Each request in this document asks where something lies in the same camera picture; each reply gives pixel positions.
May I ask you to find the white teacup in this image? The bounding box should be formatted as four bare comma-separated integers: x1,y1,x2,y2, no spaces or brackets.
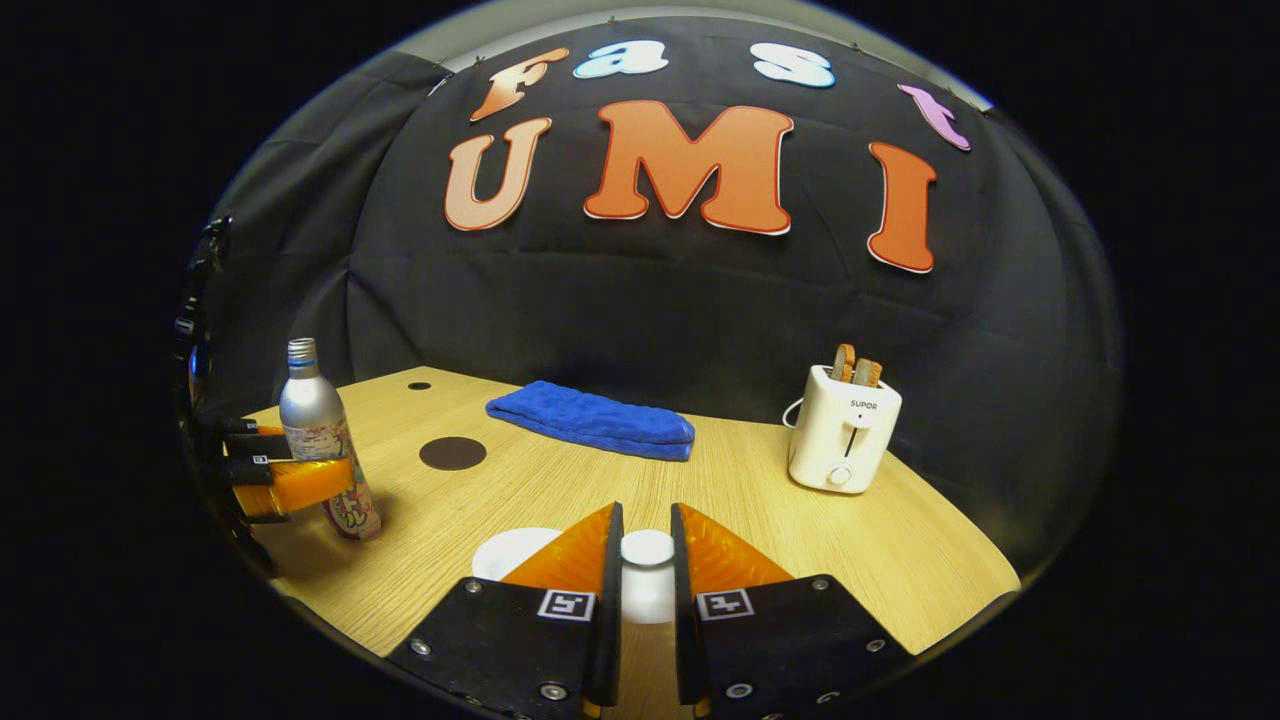
621,592,679,627

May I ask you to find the silver water bottle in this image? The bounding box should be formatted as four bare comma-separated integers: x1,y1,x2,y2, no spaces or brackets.
278,338,383,542

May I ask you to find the blue towel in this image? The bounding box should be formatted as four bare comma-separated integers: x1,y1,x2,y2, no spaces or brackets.
486,380,696,462

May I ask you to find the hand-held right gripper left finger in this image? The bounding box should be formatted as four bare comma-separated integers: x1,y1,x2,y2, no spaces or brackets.
385,502,626,720

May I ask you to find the black backdrop cloth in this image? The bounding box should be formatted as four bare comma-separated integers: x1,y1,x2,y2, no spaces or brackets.
200,15,1121,571

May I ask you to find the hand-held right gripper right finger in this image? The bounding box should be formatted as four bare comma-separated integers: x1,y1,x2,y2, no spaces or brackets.
670,502,916,720

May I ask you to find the dark round coaster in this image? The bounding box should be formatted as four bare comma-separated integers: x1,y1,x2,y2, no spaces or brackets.
419,436,488,472

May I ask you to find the white toaster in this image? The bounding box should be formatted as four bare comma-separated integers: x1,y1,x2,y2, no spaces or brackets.
787,365,903,495

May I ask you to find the white saucer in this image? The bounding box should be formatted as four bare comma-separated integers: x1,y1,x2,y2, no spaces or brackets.
472,527,563,583

